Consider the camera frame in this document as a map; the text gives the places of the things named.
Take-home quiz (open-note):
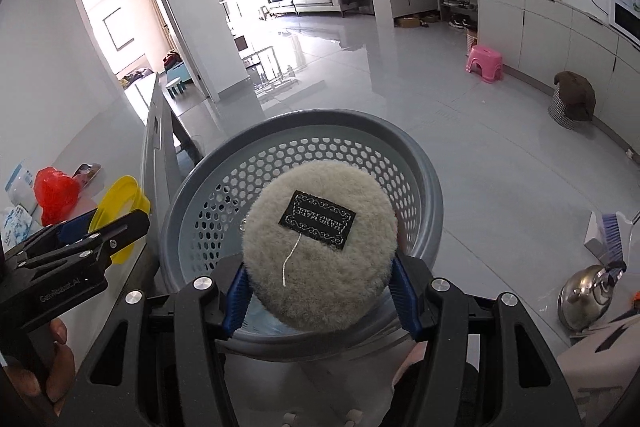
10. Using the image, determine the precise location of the white low cabinet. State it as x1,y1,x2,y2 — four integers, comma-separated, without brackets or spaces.
475,0,640,152

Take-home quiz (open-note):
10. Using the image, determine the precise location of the beige printed garment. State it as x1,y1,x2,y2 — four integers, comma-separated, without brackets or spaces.
555,307,640,427

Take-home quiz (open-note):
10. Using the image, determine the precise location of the white jar blue lid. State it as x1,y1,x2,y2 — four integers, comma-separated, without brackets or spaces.
4,161,39,214

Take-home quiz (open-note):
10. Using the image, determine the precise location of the white dustpan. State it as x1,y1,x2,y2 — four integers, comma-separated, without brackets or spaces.
584,212,608,260

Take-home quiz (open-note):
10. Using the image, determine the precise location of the dark foil wrapper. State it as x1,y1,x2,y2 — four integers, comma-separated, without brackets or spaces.
71,163,102,182

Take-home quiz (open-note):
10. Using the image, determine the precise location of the red plastic bag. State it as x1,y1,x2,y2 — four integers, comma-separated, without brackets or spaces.
34,167,81,227

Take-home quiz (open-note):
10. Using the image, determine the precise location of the yellow plastic ring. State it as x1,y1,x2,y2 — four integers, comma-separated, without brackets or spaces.
89,176,151,265

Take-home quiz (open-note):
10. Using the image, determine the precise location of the checked laundry basket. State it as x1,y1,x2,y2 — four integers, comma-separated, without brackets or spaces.
547,89,592,130

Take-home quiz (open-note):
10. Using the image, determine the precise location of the person's left hand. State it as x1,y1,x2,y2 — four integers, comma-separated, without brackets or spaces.
0,317,77,414

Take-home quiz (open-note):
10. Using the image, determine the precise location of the light blue snack packet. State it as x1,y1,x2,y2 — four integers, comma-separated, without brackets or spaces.
246,298,287,336

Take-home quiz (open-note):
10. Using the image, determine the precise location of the beige fuzzy round pad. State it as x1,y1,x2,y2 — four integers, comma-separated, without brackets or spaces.
241,161,399,330

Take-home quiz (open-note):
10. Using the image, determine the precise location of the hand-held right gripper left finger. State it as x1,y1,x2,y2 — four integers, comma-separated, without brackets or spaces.
75,257,253,427

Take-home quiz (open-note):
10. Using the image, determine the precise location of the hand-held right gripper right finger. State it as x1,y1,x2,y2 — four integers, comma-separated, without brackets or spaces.
387,254,583,427

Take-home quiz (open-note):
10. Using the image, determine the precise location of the open shoe rack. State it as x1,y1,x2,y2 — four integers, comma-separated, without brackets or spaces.
436,0,478,30

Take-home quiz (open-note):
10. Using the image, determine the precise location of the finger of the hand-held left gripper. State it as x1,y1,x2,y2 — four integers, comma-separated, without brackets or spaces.
5,208,99,258
12,209,151,275

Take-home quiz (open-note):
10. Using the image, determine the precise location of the grey perforated plastic basket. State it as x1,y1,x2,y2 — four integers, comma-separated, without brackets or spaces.
159,109,445,360

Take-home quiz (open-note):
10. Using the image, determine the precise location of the steel kettle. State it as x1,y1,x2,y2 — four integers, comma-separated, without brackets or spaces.
556,263,628,333

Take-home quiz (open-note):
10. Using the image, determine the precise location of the white microwave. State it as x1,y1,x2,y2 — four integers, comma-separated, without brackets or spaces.
609,0,640,45

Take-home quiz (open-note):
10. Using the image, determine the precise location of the white blue tissue pack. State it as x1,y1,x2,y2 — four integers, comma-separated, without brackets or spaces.
0,206,34,251

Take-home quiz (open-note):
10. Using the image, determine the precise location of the blue bristle brush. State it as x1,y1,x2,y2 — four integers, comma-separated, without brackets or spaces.
600,212,626,265

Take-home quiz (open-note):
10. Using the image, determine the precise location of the pink plastic stool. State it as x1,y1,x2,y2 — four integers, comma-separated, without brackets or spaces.
465,45,504,82

